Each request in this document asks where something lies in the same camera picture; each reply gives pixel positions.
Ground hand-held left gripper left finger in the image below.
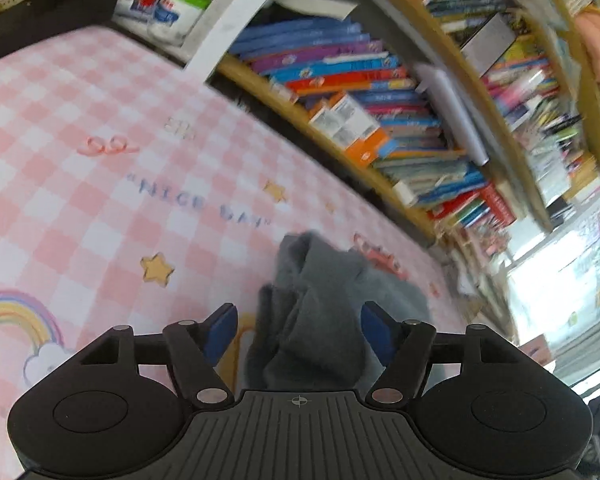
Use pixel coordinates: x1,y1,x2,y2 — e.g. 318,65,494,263
77,304,239,407

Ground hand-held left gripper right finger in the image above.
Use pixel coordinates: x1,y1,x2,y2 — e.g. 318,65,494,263
361,301,518,407

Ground grey fleece pants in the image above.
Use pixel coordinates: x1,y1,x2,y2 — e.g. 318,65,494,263
245,230,432,395

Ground white charger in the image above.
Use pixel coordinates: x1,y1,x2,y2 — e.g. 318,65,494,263
392,180,417,207

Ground pink checked cartoon desk mat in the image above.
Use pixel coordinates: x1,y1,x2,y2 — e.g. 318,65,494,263
0,25,523,480

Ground white lamp bar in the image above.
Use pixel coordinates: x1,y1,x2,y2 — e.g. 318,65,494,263
414,62,492,167

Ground row of colourful books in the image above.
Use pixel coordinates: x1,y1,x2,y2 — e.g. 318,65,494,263
227,19,520,233

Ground row of books under ceiling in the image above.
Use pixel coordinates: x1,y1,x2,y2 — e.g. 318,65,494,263
427,0,600,202

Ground white wooden bookshelf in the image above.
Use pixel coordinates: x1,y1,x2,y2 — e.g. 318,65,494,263
110,0,600,271

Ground white can with green lid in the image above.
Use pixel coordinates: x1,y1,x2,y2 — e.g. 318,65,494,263
147,0,214,44

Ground black box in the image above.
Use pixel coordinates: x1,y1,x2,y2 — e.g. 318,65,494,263
0,0,124,70

